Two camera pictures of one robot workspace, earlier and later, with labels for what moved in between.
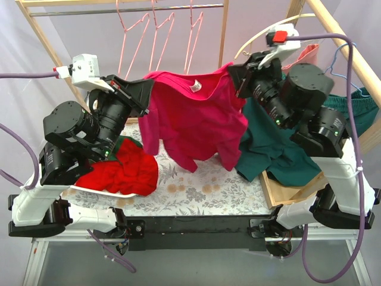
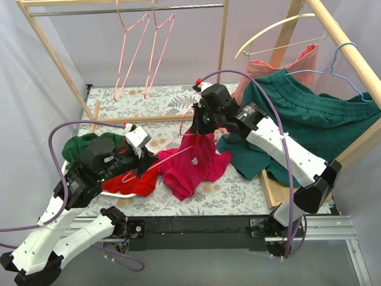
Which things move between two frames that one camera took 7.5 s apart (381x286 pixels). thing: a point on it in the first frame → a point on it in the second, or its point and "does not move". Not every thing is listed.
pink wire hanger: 156,27 does not move
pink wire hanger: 200,20 → 124,180
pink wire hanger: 125,30 does not move
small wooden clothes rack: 139,5 does not move
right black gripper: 246,82 → 198,120
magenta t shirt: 194,117 → 195,161
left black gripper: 122,93 → 143,162
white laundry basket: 105,193 does not move
